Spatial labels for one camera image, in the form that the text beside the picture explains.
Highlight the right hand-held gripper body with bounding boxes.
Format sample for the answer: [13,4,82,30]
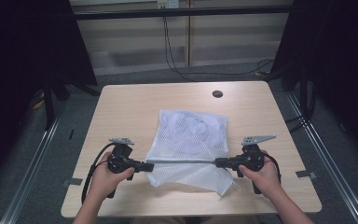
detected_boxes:
[232,134,277,196]

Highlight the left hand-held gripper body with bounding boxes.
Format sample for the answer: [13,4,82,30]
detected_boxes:
[106,137,137,199]

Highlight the white mesh laundry bag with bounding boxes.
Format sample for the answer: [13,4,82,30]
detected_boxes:
[145,108,242,198]

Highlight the person's right hand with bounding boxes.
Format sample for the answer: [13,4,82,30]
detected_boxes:
[238,150,282,202]

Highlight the person's left hand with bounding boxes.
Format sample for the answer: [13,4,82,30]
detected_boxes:
[88,151,135,202]

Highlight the white garment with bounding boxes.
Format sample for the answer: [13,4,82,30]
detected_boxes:
[162,111,227,157]

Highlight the grey tape strip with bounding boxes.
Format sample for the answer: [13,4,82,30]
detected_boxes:
[295,169,319,180]
[62,177,84,188]

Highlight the black metal stand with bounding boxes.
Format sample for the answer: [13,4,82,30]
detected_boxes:
[41,74,101,132]

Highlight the yellow floor object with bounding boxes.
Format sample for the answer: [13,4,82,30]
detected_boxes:
[31,89,47,110]

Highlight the black curtain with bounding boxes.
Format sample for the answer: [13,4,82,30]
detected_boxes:
[268,0,358,164]
[0,0,99,189]

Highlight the black horizontal metal bar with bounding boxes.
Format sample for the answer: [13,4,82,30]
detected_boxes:
[74,5,294,21]

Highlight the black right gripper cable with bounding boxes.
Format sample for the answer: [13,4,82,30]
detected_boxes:
[262,152,282,185]

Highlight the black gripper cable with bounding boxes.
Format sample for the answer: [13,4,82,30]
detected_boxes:
[262,152,282,185]
[80,142,117,205]

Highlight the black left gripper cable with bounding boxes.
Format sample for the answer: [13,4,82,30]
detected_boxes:
[80,142,117,205]

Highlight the black floor cables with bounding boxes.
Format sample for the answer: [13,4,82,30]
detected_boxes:
[283,114,310,134]

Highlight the metal floor rail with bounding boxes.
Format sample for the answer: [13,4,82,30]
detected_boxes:
[0,102,67,224]
[285,91,358,224]

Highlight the black wall cable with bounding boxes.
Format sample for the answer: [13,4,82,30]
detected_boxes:
[162,16,276,83]
[162,16,200,83]

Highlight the wooden wall post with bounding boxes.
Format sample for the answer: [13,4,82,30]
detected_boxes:
[184,0,196,68]

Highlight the white wall power outlet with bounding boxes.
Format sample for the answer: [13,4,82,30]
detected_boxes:
[157,0,181,9]

